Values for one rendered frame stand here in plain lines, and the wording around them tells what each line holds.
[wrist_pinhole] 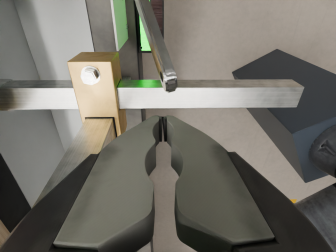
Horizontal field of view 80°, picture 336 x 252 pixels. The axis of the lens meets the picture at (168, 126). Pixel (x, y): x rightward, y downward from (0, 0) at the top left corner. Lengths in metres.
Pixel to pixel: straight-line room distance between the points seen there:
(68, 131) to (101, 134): 0.37
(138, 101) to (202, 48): 0.88
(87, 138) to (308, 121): 0.64
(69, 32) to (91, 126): 0.28
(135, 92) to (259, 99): 0.16
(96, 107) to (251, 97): 0.20
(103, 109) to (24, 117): 0.26
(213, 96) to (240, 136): 1.17
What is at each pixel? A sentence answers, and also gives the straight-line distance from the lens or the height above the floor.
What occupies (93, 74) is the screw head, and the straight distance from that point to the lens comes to 0.24.
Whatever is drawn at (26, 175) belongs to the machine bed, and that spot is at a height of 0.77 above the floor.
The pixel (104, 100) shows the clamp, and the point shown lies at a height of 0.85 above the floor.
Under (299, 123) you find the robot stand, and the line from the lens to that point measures 0.74.
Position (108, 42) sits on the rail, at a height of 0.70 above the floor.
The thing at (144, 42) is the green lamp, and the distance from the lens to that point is 0.39.
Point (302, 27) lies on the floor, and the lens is 1.30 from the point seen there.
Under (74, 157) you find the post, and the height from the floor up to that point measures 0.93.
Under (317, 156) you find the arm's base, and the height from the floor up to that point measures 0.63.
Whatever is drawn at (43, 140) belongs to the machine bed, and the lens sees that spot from 0.57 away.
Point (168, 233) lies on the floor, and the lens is 2.19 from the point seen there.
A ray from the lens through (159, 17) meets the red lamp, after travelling 0.38.
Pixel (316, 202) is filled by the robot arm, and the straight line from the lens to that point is 0.68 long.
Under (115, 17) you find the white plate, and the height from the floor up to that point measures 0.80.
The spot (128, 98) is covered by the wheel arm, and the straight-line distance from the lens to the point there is 0.27.
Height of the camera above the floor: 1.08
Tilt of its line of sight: 58 degrees down
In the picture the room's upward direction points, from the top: 176 degrees clockwise
